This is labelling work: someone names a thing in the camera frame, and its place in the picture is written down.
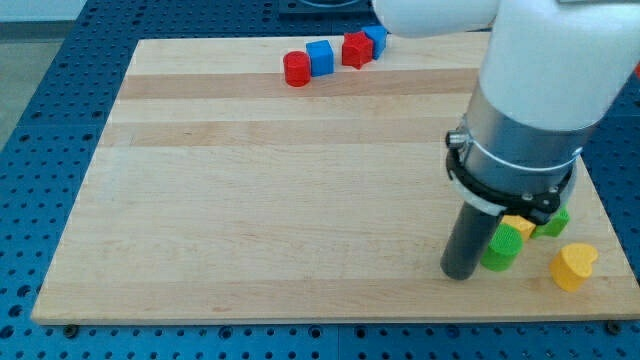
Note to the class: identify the green circle block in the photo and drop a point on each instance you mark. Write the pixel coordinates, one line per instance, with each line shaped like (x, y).
(503, 249)

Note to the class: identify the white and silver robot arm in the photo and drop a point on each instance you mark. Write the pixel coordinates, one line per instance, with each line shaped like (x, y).
(551, 71)

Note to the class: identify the yellow hexagon block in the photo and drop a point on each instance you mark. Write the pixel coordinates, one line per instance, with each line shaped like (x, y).
(522, 225)

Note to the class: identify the wooden board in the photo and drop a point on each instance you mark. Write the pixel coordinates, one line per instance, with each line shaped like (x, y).
(218, 194)

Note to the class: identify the red cylinder block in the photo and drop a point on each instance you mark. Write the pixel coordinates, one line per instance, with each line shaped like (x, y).
(297, 68)

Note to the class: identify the blue cube block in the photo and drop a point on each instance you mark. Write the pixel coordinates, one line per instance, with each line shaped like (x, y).
(321, 57)

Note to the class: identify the blue block at back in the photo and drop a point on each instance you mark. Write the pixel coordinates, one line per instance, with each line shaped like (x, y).
(378, 35)

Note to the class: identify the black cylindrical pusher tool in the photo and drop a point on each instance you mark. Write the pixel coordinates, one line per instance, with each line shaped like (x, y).
(469, 239)

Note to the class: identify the green star block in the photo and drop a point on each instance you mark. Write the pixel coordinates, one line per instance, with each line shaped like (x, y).
(555, 226)

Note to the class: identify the yellow heart block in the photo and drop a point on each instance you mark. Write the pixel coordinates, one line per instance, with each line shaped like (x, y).
(572, 266)

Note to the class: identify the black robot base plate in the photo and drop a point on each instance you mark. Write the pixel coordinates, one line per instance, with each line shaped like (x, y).
(288, 8)

